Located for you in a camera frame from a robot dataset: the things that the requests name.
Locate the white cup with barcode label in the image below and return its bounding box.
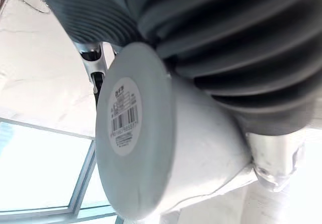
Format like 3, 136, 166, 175
95, 42, 255, 221

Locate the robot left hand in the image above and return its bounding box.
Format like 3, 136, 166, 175
32, 0, 322, 193

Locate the window frame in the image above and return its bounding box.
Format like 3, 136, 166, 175
0, 117, 124, 224

